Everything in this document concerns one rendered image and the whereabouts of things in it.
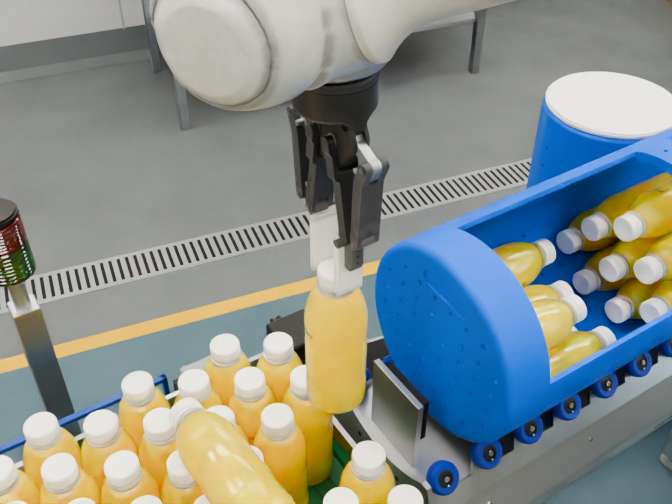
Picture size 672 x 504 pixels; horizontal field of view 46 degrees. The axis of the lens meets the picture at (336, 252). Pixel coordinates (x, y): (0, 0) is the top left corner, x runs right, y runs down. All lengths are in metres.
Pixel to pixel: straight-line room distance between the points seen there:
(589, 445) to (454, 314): 0.38
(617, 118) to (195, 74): 1.36
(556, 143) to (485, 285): 0.81
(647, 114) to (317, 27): 1.38
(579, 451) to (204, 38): 0.97
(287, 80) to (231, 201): 2.76
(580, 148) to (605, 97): 0.16
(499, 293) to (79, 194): 2.59
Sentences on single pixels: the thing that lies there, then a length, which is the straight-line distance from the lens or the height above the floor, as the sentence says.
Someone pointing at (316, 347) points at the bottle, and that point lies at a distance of 0.84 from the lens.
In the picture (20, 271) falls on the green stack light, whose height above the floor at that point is 1.18.
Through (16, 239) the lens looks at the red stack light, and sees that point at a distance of 1.07.
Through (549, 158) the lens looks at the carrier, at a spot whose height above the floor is 0.93.
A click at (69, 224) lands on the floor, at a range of 3.20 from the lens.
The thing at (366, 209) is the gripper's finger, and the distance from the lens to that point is 0.69.
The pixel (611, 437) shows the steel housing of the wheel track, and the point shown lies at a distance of 1.30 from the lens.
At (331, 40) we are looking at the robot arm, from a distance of 0.44.
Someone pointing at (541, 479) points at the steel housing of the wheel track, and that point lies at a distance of 1.22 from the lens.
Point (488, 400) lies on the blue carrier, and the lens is 1.00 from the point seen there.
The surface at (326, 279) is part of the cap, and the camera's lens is 0.79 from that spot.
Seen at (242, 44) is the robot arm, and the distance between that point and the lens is 0.41.
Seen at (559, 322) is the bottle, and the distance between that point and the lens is 1.07.
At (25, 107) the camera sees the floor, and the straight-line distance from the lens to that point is 4.08.
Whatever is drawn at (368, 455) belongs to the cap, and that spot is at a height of 1.09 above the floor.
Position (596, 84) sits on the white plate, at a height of 1.04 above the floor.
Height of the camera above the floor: 1.84
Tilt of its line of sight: 39 degrees down
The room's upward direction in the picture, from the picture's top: straight up
